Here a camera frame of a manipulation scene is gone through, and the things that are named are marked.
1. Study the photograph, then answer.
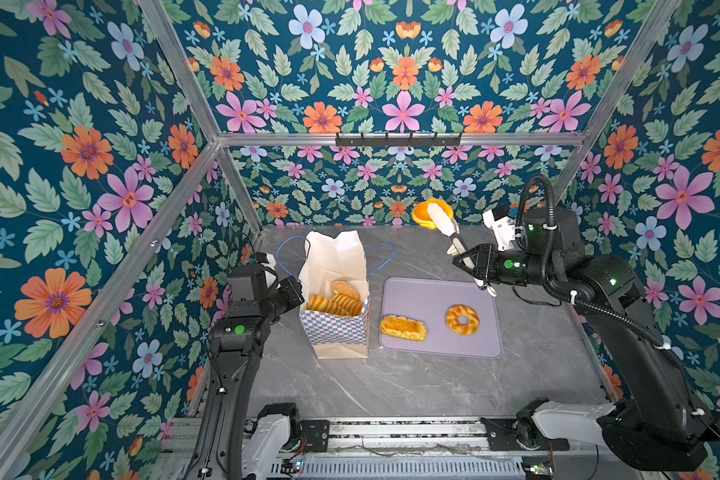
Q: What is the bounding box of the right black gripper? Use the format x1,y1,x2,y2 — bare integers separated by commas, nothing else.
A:
451,243,559,292

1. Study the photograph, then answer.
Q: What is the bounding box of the small yellow bun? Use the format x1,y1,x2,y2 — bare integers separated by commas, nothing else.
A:
412,198,455,233

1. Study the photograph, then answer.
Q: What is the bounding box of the round orange bun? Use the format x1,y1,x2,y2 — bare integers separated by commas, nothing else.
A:
330,280,361,301

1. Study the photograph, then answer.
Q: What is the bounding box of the lavender plastic tray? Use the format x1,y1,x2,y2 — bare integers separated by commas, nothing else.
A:
379,277,503,360

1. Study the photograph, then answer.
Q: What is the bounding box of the ridged long bread roll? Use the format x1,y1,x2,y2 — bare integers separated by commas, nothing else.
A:
307,295,350,317

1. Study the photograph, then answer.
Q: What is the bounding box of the sugared bread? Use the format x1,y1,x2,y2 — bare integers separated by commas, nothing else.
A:
332,295,363,317

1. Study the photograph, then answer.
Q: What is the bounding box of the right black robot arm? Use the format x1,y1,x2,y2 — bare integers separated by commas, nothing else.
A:
421,201,720,472

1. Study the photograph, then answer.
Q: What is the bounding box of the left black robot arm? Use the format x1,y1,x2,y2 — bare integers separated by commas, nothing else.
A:
184,265,304,479

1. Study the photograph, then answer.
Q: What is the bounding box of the braided flat pastry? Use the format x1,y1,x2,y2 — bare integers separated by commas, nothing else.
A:
380,315,428,342

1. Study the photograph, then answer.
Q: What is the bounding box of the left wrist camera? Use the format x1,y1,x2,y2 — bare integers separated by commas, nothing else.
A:
228,252,278,302

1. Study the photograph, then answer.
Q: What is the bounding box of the ring shaped pretzel bread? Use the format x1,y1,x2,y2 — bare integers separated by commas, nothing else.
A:
445,305,480,336

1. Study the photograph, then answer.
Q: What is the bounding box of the black hook rail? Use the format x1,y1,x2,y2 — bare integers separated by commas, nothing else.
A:
334,132,462,149

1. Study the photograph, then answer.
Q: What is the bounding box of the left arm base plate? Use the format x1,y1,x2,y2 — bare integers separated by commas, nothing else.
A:
298,419,331,453

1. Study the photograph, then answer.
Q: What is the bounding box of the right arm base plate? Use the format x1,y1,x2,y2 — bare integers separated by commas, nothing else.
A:
479,417,570,452

